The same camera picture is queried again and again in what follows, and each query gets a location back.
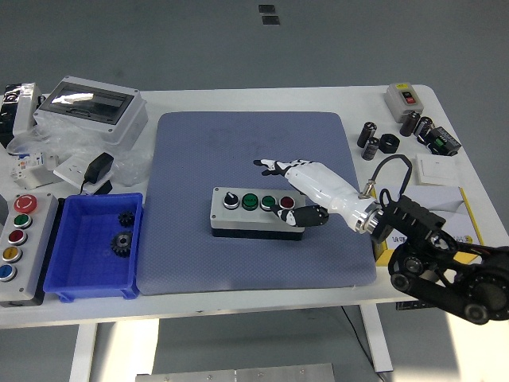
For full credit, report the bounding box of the white wall switch plate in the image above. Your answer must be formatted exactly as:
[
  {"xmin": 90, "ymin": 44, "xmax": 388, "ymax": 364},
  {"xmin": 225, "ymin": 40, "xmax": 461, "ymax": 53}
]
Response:
[{"xmin": 415, "ymin": 153, "xmax": 462, "ymax": 186}]

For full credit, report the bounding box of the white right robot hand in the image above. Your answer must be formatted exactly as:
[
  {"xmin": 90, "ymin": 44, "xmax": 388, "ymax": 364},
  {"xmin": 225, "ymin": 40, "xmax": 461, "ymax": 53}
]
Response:
[{"xmin": 253, "ymin": 158, "xmax": 374, "ymax": 232}]

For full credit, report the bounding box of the black silver foil packet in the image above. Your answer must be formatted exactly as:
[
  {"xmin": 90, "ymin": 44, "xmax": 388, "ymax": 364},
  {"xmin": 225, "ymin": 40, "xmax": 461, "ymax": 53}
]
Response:
[{"xmin": 0, "ymin": 82, "xmax": 31, "ymax": 149}]

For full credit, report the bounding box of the grey distribution box clear lid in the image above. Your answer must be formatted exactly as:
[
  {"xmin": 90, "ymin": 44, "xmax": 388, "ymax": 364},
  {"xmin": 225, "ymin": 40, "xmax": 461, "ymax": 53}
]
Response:
[{"xmin": 33, "ymin": 76, "xmax": 149, "ymax": 150}]

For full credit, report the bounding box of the black cylindrical capacitor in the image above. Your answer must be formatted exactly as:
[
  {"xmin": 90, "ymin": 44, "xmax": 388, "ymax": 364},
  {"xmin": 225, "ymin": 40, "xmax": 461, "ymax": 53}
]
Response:
[
  {"xmin": 356, "ymin": 121, "xmax": 378, "ymax": 149},
  {"xmin": 399, "ymin": 110, "xmax": 422, "ymax": 138},
  {"xmin": 362, "ymin": 136, "xmax": 381, "ymax": 162},
  {"xmin": 413, "ymin": 115, "xmax": 434, "ymax": 140}
]

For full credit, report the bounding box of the black power adapter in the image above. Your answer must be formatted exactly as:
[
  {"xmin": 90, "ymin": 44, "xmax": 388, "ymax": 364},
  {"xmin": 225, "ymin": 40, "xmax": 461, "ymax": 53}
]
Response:
[{"xmin": 80, "ymin": 152, "xmax": 115, "ymax": 196}]

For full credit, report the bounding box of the black cable under table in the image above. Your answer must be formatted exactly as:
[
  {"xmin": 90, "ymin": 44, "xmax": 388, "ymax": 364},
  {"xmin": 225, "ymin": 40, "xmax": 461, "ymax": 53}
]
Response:
[{"xmin": 340, "ymin": 305, "xmax": 385, "ymax": 375}]

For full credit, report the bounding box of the white circuit breaker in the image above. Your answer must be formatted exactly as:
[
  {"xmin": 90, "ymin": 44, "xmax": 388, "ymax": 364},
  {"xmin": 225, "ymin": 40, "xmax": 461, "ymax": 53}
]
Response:
[{"xmin": 8, "ymin": 153, "xmax": 60, "ymax": 190}]

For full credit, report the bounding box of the grey two-button switch box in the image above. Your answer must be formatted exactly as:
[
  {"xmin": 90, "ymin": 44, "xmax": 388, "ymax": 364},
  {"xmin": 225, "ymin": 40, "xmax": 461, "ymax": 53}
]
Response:
[{"xmin": 383, "ymin": 82, "xmax": 425, "ymax": 123}]

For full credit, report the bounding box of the blue plastic bin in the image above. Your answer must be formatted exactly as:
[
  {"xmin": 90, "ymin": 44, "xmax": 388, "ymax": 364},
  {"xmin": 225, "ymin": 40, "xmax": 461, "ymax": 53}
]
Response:
[{"xmin": 42, "ymin": 193, "xmax": 144, "ymax": 302}]

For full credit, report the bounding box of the grey four-button control box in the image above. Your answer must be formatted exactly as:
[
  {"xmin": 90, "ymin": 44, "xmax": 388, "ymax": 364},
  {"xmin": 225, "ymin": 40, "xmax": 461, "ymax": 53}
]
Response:
[{"xmin": 209, "ymin": 186, "xmax": 306, "ymax": 243}]

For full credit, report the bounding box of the clear plastic bag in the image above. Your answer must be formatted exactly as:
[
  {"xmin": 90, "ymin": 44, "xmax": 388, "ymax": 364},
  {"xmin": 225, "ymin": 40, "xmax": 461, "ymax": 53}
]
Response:
[{"xmin": 7, "ymin": 119, "xmax": 152, "ymax": 188}]

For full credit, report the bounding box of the grey five-button control station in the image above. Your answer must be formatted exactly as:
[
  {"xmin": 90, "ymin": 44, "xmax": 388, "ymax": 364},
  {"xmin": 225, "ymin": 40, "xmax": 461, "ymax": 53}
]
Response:
[{"xmin": 0, "ymin": 193, "xmax": 60, "ymax": 307}]

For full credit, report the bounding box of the large black gear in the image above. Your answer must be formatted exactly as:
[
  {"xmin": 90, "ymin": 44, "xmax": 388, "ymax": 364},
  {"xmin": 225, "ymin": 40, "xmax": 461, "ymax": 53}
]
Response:
[{"xmin": 110, "ymin": 230, "xmax": 134, "ymax": 258}]

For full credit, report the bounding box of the grey-blue table mat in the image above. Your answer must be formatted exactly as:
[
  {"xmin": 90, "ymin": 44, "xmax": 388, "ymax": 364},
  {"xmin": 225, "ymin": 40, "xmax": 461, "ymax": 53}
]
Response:
[{"xmin": 137, "ymin": 111, "xmax": 378, "ymax": 296}]

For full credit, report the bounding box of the white wall socket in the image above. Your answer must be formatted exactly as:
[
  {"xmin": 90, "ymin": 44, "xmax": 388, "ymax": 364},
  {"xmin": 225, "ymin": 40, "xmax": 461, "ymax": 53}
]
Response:
[{"xmin": 52, "ymin": 155, "xmax": 104, "ymax": 196}]

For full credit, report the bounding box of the black hex nut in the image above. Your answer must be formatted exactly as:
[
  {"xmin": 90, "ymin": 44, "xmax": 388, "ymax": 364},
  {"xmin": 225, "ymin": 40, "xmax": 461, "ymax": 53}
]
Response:
[{"xmin": 378, "ymin": 133, "xmax": 400, "ymax": 154}]

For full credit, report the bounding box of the white table leg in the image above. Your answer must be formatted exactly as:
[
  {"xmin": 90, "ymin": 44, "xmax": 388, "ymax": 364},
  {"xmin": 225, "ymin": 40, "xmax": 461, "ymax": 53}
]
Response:
[
  {"xmin": 359, "ymin": 304, "xmax": 394, "ymax": 373},
  {"xmin": 68, "ymin": 322, "xmax": 99, "ymax": 382}
]

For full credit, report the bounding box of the yellow and white cardboard box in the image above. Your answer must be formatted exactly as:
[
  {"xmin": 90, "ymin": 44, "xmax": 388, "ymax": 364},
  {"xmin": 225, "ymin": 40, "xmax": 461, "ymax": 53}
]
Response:
[{"xmin": 371, "ymin": 185, "xmax": 486, "ymax": 267}]

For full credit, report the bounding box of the black module green terminal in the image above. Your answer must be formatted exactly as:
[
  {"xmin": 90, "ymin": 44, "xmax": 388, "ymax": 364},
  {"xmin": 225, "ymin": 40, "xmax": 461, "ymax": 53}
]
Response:
[{"xmin": 417, "ymin": 126, "xmax": 462, "ymax": 157}]

